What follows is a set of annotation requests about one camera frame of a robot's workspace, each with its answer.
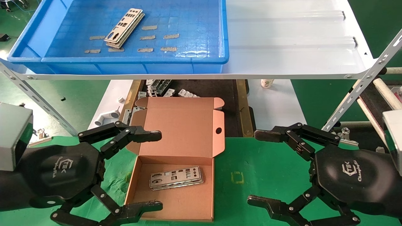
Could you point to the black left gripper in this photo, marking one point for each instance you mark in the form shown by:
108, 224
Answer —
62, 169

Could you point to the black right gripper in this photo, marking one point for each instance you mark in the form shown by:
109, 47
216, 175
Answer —
351, 175

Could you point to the metal io shield plate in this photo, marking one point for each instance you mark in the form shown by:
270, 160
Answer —
179, 185
171, 179
121, 29
135, 27

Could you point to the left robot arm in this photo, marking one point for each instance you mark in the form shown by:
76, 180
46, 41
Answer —
9, 191

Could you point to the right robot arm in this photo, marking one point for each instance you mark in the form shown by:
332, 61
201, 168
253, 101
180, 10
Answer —
394, 208

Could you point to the brown cardboard box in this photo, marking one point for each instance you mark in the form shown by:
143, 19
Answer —
182, 125

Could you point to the dark wood-framed parts tray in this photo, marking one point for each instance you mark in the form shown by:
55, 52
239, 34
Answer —
204, 88

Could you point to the blue plastic tray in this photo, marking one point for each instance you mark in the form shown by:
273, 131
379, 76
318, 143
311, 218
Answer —
194, 31

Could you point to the green table cloth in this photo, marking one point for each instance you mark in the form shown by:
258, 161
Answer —
257, 175

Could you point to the white pipe fitting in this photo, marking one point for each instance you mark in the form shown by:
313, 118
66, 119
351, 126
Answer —
108, 116

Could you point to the white lower board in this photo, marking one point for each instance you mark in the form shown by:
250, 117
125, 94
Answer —
276, 110

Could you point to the small white cap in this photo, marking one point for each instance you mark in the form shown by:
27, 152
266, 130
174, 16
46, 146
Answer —
121, 99

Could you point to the silver binder clip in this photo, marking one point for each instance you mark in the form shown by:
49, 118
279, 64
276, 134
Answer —
39, 142
349, 142

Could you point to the white paper cup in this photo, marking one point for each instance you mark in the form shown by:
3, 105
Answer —
267, 83

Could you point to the grey horizontal tube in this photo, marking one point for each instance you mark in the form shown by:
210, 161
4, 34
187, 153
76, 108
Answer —
361, 124

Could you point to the silver ribbed metal part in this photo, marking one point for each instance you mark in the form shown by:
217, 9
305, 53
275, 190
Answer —
187, 93

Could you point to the thin white tube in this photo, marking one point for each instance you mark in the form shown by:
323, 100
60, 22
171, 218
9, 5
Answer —
369, 116

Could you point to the dark cart panel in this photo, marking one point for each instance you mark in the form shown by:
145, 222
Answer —
377, 100

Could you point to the grey tape patch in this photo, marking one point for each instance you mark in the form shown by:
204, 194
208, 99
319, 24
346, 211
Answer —
92, 51
149, 27
119, 50
97, 37

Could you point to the thick white tube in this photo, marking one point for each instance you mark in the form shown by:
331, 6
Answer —
388, 92

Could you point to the white horizontal tube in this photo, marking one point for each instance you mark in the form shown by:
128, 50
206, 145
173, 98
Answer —
394, 70

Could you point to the black power adapter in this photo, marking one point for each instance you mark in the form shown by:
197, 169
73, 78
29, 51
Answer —
4, 37

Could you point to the chair wheel base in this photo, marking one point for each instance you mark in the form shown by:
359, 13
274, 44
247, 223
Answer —
9, 5

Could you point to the long grey metal bracket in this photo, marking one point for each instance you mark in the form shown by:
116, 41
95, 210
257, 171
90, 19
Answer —
126, 116

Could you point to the small silver metal bracket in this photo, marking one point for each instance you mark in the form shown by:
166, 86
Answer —
142, 94
169, 92

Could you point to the dark grey metal bracket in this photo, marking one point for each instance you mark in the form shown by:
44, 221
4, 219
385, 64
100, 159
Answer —
164, 85

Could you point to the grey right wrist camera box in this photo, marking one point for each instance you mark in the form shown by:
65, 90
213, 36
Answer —
394, 138

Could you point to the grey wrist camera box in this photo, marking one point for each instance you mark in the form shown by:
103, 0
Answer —
14, 135
394, 138

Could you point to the slotted grey angle post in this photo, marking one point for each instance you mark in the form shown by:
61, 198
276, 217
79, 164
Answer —
361, 84
31, 92

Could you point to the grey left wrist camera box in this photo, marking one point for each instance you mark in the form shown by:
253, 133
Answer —
14, 135

